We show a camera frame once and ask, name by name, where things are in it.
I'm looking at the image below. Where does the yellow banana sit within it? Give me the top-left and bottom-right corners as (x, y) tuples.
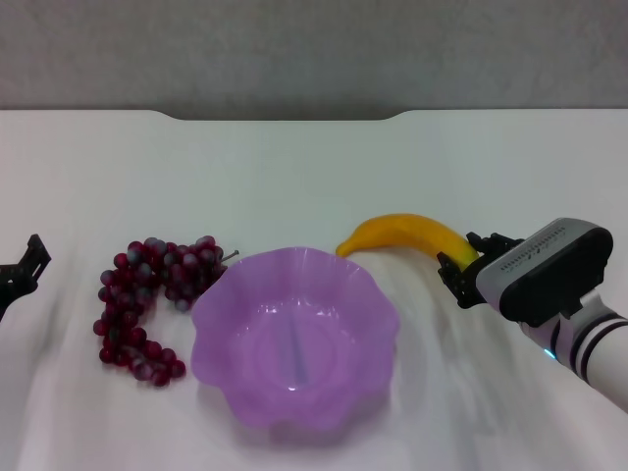
(335, 212), (481, 269)

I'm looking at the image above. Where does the dark red grape bunch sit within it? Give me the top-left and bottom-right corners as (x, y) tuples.
(92, 235), (240, 389)

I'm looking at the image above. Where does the purple wavy plastic bowl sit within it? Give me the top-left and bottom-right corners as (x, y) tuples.
(189, 247), (401, 441)

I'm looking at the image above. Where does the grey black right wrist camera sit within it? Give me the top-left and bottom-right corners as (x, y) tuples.
(473, 217), (614, 328)

